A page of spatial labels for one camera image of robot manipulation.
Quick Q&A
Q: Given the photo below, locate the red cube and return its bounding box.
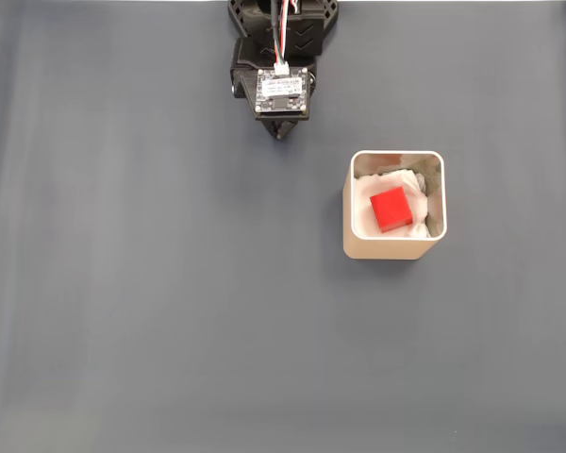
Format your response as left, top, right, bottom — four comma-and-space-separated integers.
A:
369, 185, 415, 235

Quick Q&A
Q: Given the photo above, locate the white tissue paper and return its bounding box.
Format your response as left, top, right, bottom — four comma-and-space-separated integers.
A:
353, 163, 432, 239

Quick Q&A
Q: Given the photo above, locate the dark blue table mat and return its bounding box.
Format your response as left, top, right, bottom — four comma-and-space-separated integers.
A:
0, 0, 566, 453

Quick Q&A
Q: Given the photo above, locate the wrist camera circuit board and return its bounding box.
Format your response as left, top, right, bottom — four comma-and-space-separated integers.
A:
255, 66, 310, 117

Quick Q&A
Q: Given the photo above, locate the multicoloured camera cable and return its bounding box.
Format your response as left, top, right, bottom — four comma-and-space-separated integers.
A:
269, 0, 294, 76

